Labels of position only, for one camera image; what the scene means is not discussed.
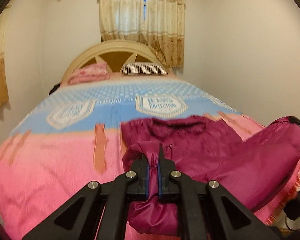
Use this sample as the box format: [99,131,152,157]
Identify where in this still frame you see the beige patterned window curtain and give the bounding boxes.
[97,0,186,68]

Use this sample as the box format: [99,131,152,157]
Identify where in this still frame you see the pink and blue bedspread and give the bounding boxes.
[0,76,300,240]

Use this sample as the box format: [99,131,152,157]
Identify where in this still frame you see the striped pillow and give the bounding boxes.
[120,62,168,75]

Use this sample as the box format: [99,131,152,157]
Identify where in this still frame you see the magenta quilted puffer jacket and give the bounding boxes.
[121,115,243,182]

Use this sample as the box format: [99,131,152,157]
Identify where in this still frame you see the magenta drawstring storage bag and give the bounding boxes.
[128,118,300,236]

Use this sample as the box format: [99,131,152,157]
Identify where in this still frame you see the cream arched wooden headboard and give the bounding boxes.
[61,40,164,84]

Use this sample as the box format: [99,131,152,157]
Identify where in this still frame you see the folded pink floral blanket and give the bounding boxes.
[67,62,110,85]

